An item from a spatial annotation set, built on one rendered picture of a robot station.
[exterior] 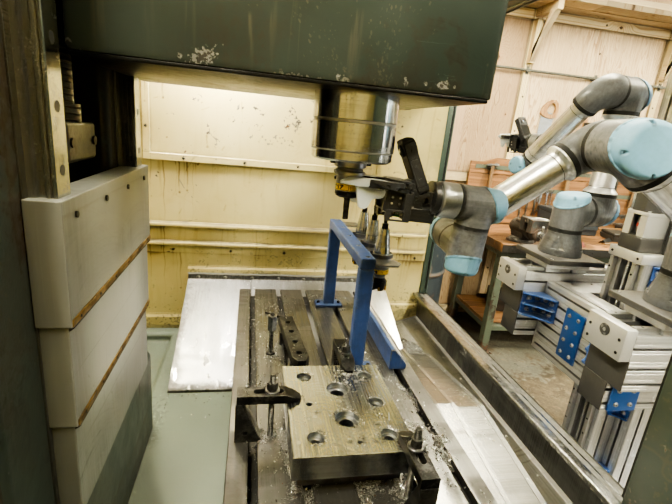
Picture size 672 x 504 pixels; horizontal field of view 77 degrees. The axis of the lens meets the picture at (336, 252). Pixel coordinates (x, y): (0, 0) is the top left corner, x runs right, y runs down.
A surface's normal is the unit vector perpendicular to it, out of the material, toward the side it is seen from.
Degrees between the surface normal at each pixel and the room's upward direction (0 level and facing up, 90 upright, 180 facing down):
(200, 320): 26
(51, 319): 90
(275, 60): 90
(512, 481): 8
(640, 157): 86
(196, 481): 0
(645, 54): 90
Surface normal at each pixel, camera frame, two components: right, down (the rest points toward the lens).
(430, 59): 0.18, 0.29
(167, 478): 0.09, -0.96
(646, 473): -0.98, -0.04
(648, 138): -0.05, 0.20
